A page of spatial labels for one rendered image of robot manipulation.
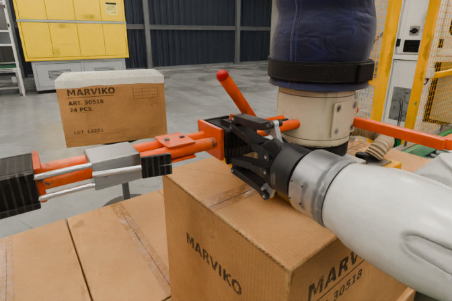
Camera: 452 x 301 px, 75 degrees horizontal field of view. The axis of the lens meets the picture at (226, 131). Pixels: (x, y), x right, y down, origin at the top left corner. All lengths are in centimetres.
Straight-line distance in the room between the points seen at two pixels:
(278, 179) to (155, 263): 74
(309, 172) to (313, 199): 3
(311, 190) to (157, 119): 164
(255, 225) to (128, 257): 67
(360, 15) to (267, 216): 41
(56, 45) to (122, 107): 592
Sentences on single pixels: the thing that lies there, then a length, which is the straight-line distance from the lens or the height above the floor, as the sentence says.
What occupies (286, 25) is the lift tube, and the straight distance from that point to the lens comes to 63.
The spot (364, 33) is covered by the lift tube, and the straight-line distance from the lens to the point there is 64.
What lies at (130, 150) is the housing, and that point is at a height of 109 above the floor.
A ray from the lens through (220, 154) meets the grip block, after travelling 52.
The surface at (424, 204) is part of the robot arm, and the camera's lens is 32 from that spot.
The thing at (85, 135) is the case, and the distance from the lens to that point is 194.
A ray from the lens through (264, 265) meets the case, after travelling 50.
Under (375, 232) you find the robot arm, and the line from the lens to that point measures 32.
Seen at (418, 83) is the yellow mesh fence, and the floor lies 96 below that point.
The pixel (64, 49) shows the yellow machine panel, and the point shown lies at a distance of 775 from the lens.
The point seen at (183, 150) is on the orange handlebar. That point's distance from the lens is 49.
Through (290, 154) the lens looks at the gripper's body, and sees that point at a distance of 41.
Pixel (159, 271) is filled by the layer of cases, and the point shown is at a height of 54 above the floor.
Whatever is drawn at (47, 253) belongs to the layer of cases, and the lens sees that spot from 125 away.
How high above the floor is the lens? 126
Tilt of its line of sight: 18 degrees down
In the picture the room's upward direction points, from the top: straight up
